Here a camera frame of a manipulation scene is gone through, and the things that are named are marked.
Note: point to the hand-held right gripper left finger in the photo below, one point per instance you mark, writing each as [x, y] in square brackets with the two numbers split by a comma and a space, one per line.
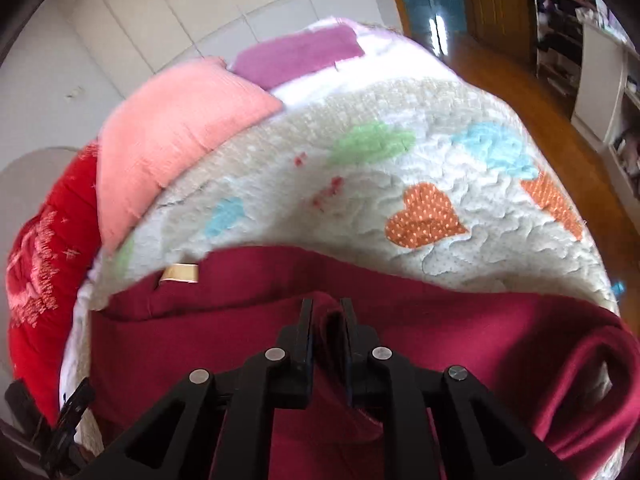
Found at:
[306, 340]

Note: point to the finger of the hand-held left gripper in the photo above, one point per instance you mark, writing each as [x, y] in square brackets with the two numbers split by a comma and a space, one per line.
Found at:
[75, 405]

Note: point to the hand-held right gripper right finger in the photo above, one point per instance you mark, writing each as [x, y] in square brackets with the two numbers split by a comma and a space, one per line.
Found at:
[347, 345]

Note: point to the maroon knit garment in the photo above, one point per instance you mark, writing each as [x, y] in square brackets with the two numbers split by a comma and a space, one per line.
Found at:
[450, 340]

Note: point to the shelf rack with clothes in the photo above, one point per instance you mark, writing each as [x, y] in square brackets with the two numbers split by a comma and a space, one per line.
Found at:
[560, 25]

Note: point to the red embroidered quilt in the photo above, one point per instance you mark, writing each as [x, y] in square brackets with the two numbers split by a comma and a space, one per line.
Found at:
[45, 270]

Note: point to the heart patterned quilt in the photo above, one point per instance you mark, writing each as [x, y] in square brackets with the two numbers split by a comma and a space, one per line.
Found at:
[310, 200]

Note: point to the grey padded headboard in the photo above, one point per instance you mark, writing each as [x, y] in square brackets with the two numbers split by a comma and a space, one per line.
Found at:
[30, 185]

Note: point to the pink pillow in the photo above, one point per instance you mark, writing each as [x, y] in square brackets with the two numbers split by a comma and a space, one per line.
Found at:
[170, 125]

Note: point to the purple pillow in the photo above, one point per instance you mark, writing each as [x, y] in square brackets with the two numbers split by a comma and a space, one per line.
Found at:
[295, 55]

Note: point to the white wardrobe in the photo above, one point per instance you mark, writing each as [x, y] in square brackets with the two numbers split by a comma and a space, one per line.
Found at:
[200, 10]

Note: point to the white cabinet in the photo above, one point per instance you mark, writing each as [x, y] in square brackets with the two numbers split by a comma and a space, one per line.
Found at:
[597, 85]

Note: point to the wooden door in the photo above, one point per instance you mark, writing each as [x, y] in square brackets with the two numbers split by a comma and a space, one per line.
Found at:
[495, 5]

